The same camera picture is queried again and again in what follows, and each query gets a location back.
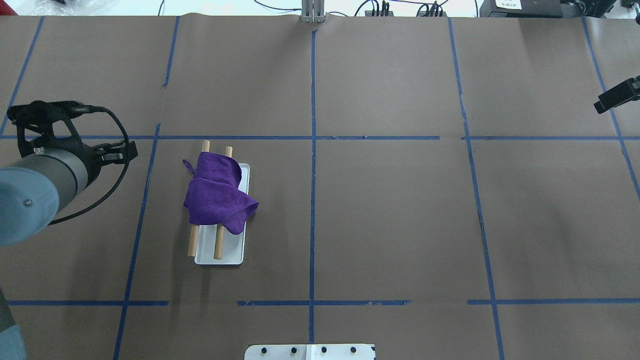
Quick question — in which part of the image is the black mini computer box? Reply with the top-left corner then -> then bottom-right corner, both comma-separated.
478,0 -> 565,19

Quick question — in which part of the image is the purple towel with loop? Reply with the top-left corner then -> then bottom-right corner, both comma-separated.
182,152 -> 259,235

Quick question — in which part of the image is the white towel rack base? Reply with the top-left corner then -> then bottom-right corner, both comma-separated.
194,164 -> 250,265

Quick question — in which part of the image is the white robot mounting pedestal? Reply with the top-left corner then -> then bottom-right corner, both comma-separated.
244,343 -> 377,360

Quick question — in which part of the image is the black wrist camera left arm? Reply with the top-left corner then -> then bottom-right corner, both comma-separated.
6,100 -> 106,158

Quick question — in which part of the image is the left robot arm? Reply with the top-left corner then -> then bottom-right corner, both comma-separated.
0,140 -> 138,247

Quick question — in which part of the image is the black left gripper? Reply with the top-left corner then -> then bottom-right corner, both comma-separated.
70,139 -> 138,188

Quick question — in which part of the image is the shorter wooden rack rod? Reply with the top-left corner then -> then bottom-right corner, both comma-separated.
213,146 -> 233,260

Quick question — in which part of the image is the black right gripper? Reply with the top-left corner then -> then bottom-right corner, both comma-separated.
593,76 -> 640,114

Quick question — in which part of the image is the grey aluminium frame post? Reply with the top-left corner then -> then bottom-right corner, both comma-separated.
301,0 -> 326,24

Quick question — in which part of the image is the longer wooden rack rod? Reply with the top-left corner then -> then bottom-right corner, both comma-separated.
187,139 -> 211,257

